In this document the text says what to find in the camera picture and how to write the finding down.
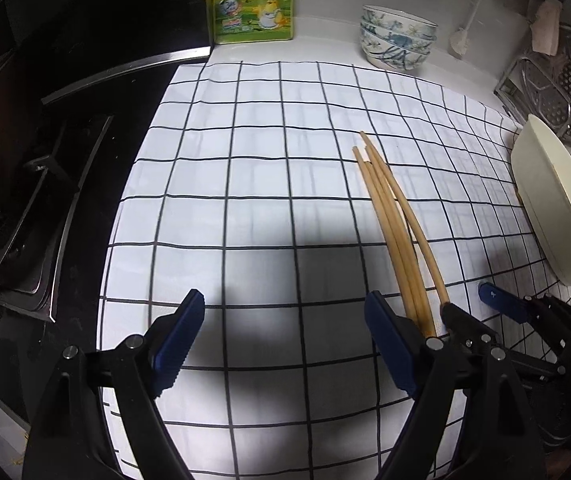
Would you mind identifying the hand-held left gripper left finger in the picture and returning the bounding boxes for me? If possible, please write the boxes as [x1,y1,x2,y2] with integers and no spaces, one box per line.
[21,289,206,480]

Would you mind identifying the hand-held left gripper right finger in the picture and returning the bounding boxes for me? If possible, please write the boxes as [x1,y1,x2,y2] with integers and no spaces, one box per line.
[364,290,546,480]

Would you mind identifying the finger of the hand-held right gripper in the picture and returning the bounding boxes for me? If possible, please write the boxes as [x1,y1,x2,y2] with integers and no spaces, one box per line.
[479,282,571,357]
[439,303,565,380]

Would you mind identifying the wooden chopsticks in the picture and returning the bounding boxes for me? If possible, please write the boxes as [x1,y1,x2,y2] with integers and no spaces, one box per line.
[359,131,452,306]

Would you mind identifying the cream plate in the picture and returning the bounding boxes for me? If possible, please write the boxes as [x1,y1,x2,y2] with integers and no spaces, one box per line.
[510,114,571,286]

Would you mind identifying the white black-checked cloth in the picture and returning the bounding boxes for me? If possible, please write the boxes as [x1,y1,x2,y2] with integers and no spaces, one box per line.
[98,60,571,480]

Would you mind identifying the metal steamer rack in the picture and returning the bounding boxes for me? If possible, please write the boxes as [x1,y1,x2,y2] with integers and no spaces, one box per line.
[494,22,571,150]

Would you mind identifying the floral ceramic bowl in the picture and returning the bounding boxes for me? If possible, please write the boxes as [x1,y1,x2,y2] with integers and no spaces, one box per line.
[360,20,437,55]
[360,32,433,72]
[361,4,439,42]

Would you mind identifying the white brush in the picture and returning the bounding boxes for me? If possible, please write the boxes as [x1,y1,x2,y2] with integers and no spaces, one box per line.
[449,0,487,57]

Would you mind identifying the black gas stove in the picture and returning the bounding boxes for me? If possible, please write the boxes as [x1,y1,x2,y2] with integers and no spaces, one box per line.
[0,0,214,332]

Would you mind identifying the yellow seasoning pouch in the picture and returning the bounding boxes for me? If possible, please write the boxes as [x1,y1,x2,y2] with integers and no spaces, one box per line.
[204,0,297,45]

